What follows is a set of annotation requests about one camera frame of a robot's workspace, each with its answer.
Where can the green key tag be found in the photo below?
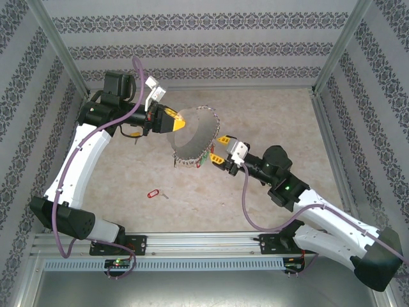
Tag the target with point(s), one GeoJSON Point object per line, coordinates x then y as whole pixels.
{"type": "Point", "coordinates": [206, 156]}

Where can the metal key plate with rings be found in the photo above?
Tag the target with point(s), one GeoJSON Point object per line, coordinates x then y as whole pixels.
{"type": "Point", "coordinates": [191, 134]}

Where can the red key tag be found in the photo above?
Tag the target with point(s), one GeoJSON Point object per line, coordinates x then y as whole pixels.
{"type": "Point", "coordinates": [200, 163]}
{"type": "Point", "coordinates": [153, 193]}

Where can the yellow key tag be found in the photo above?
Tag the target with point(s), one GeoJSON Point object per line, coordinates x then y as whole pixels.
{"type": "Point", "coordinates": [135, 133]}

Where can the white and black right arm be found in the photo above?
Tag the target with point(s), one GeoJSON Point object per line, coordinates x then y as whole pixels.
{"type": "Point", "coordinates": [335, 217]}

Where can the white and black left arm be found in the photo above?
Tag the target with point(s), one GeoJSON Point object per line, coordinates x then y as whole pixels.
{"type": "Point", "coordinates": [80, 166]}

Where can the small circuit board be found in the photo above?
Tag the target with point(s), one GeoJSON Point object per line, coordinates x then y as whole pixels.
{"type": "Point", "coordinates": [118, 263]}
{"type": "Point", "coordinates": [292, 267]}

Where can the grey metal sheet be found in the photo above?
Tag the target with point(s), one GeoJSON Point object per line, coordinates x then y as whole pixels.
{"type": "Point", "coordinates": [204, 291]}

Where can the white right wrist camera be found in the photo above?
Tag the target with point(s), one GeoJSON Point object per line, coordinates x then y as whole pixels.
{"type": "Point", "coordinates": [236, 149]}

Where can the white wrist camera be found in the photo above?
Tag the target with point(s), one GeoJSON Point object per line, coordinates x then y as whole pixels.
{"type": "Point", "coordinates": [156, 92]}
{"type": "Point", "coordinates": [236, 149]}

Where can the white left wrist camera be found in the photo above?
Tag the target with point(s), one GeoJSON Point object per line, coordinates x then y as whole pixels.
{"type": "Point", "coordinates": [156, 92]}

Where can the aluminium rear frame rail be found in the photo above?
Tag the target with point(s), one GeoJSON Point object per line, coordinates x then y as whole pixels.
{"type": "Point", "coordinates": [255, 88]}

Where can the black mount plate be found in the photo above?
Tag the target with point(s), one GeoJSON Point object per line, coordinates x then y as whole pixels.
{"type": "Point", "coordinates": [139, 246]}
{"type": "Point", "coordinates": [268, 244]}

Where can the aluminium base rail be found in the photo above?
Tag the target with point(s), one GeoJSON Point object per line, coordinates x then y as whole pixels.
{"type": "Point", "coordinates": [204, 243]}

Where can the aluminium frame post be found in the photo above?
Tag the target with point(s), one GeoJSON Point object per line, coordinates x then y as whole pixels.
{"type": "Point", "coordinates": [342, 41]}
{"type": "Point", "coordinates": [57, 41]}

